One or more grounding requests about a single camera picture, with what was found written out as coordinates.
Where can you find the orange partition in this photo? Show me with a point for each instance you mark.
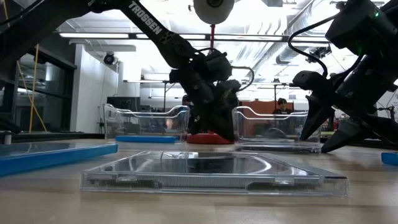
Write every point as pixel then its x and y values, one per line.
pixel 264 104

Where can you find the red desk lamp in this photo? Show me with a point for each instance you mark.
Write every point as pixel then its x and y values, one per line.
pixel 213 12

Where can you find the grey patterned CD jewel case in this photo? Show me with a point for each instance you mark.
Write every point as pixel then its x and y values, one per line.
pixel 202 183

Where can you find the overhead light bar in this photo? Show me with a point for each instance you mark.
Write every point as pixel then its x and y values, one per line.
pixel 93 35

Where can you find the blue printed disc case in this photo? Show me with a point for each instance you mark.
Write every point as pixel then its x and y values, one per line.
pixel 390 158
pixel 46 158

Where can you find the black CD jewel case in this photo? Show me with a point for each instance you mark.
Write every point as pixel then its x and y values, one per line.
pixel 276 148
pixel 267 140

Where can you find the clear plastic bin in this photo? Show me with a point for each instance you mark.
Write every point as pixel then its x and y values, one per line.
pixel 264 124
pixel 140 124

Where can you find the black ceiling-mounted device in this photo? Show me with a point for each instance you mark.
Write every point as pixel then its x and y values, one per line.
pixel 318 54

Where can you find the plain blue disc case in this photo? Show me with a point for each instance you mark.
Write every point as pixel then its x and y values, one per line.
pixel 146 139

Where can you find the black dome camera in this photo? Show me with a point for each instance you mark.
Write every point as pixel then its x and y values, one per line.
pixel 109 59

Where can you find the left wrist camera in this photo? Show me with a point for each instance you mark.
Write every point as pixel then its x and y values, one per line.
pixel 217 66

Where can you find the person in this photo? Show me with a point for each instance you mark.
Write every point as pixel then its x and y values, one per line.
pixel 282 102
pixel 186 100

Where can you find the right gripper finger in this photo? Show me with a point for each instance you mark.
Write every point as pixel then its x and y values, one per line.
pixel 348 132
pixel 315 109

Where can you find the black monitor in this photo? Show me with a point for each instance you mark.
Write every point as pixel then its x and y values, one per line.
pixel 124 104

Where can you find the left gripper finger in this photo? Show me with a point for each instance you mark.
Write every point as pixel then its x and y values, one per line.
pixel 227 109
pixel 203 119

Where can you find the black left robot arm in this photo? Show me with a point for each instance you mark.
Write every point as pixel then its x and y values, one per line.
pixel 146 21

